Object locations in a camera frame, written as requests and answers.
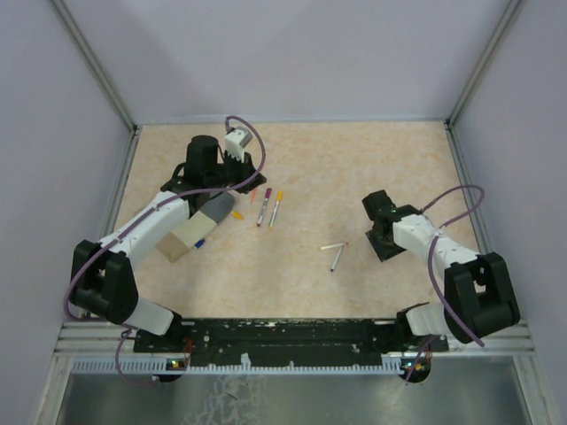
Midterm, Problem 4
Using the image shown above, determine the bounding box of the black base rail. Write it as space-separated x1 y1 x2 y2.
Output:
134 318 427 367

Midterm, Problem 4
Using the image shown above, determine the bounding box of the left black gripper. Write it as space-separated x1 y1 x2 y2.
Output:
206 148 267 194

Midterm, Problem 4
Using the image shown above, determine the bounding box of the white pen yellow end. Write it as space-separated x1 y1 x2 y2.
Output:
268 190 284 229

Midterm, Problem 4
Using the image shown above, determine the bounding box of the white pen blue end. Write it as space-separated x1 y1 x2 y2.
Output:
330 245 345 272

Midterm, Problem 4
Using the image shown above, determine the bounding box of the folded grey beige cloth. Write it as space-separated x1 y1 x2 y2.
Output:
155 192 237 263

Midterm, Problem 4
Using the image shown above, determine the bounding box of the orange pen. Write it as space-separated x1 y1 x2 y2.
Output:
250 188 258 204

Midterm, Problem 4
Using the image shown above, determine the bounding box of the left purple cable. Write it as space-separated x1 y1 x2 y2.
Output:
61 115 268 389

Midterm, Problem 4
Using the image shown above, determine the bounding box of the white pen dark tip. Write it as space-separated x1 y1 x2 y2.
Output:
319 243 348 251

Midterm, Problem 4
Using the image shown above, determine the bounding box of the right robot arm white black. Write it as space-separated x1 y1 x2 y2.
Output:
362 190 520 351

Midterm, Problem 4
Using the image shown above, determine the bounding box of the aluminium frame rail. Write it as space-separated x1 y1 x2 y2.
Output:
54 322 535 357

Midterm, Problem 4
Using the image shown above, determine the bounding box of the magenta marker pen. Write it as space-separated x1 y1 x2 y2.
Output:
256 188 272 228

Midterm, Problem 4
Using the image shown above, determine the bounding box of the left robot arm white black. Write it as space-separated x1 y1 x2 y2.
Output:
65 127 266 352

